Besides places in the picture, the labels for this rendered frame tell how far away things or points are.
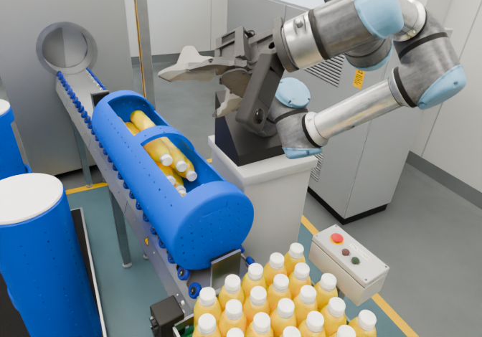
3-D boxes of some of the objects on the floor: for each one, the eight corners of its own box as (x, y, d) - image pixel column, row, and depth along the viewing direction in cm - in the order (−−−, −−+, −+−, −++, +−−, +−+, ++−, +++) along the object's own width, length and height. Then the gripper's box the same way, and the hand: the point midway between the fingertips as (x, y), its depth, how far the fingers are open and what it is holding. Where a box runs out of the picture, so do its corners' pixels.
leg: (92, 183, 297) (77, 117, 264) (94, 186, 293) (79, 120, 260) (84, 185, 295) (69, 118, 262) (87, 188, 291) (71, 121, 258)
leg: (130, 260, 230) (117, 183, 196) (133, 266, 226) (120, 189, 192) (121, 264, 227) (107, 186, 194) (124, 269, 223) (110, 192, 190)
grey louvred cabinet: (260, 109, 448) (271, -15, 372) (387, 209, 289) (453, 29, 212) (221, 115, 426) (225, -15, 350) (337, 228, 266) (391, 34, 190)
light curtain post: (161, 203, 280) (140, -37, 190) (163, 207, 276) (144, -36, 186) (153, 206, 277) (129, -37, 187) (156, 210, 273) (133, -37, 183)
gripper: (310, 58, 63) (219, 95, 72) (257, -25, 47) (150, 35, 56) (315, 97, 59) (219, 131, 68) (261, 22, 43) (145, 78, 52)
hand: (186, 101), depth 61 cm, fingers open, 14 cm apart
